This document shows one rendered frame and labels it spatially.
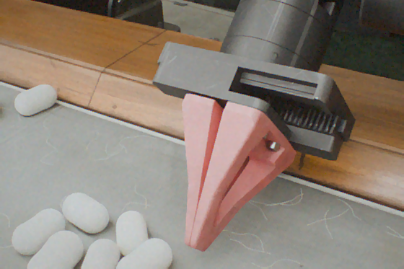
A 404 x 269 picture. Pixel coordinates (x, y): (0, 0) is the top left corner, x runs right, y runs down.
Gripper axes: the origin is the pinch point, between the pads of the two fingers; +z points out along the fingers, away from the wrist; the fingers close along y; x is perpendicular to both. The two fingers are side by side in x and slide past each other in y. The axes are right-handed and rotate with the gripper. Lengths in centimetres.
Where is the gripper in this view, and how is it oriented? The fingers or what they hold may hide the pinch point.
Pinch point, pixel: (200, 233)
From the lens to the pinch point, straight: 33.0
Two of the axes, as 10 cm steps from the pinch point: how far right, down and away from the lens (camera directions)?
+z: -3.7, 9.0, -2.2
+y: 8.4, 2.3, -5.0
